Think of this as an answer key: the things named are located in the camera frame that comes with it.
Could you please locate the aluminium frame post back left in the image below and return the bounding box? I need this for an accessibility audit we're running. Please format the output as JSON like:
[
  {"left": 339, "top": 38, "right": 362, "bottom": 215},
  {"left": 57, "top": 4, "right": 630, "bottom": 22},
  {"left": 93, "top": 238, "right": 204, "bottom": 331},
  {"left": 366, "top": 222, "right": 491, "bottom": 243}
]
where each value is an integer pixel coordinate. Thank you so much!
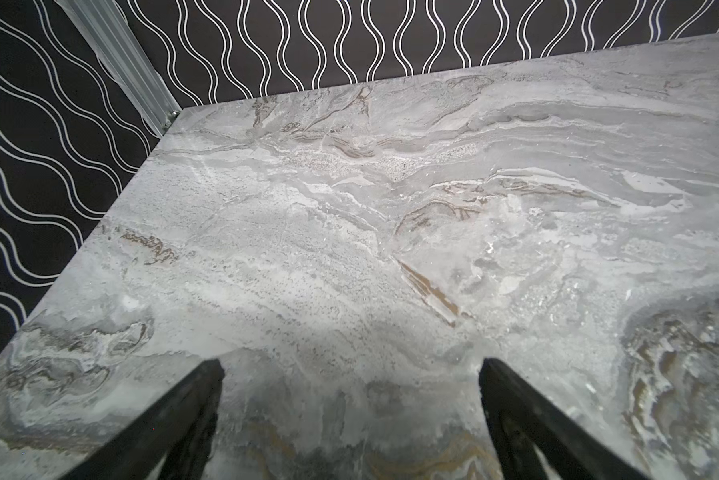
[{"left": 57, "top": 0, "right": 181, "bottom": 137}]

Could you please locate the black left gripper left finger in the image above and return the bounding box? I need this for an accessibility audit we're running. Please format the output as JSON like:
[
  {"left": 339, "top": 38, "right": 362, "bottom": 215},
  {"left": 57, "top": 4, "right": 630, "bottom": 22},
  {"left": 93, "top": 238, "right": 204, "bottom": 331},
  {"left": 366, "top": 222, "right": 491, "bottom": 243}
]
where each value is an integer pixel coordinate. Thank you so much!
[{"left": 63, "top": 359, "right": 225, "bottom": 479}]

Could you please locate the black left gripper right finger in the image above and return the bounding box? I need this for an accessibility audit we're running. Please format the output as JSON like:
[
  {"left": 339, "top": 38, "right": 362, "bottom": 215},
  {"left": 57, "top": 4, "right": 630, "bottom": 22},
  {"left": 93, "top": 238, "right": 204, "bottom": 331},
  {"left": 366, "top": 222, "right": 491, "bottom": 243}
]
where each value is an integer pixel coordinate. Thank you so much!
[{"left": 479, "top": 358, "right": 645, "bottom": 479}]

